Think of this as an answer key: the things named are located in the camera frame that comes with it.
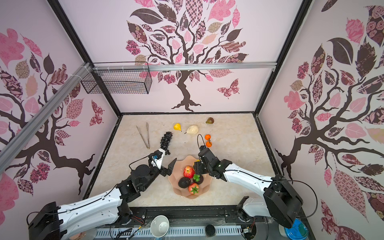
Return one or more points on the dark avocado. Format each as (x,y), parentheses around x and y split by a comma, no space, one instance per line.
(184,182)

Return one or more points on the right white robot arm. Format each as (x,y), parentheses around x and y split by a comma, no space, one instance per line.
(278,199)

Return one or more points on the small yellow lemon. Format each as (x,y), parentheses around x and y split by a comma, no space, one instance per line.
(177,127)

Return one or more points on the orange tangerine pair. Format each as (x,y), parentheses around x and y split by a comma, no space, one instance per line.
(208,141)

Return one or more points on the aluminium rail back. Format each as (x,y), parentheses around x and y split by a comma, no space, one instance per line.
(189,67)

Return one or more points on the brown green pear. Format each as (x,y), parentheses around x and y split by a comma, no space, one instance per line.
(210,121)

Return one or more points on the red strawberry fruit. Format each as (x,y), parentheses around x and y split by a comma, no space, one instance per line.
(194,189)

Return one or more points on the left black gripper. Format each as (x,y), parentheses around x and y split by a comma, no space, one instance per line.
(165,171)

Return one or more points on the black round cap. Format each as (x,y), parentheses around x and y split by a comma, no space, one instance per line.
(210,231)

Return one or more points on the dark purple grape bunch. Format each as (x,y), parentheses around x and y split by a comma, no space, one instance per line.
(165,142)

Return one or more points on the red apple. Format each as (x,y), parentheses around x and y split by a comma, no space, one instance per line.
(189,172)

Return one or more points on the dark purple mangosteen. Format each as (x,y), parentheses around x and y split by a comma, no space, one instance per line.
(198,179)

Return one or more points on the cream white pear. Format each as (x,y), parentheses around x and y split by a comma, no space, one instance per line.
(193,129)

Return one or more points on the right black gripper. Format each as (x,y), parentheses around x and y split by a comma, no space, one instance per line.
(198,168)

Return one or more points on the white cup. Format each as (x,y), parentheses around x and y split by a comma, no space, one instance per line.
(159,226)

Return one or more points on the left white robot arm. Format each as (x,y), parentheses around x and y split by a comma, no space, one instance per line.
(62,222)

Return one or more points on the aluminium rail left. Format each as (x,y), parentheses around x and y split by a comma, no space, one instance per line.
(12,149)

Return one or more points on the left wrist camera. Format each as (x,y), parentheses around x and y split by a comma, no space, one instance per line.
(156,158)

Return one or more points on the black wire basket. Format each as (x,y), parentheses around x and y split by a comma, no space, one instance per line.
(118,78)

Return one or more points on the pink scalloped fruit bowl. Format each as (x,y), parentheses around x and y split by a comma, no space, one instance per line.
(177,174)

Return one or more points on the blue lidded container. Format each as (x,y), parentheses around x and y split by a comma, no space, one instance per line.
(297,232)

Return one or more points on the aluminium rail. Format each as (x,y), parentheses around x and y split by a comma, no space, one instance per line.
(12,149)
(189,67)

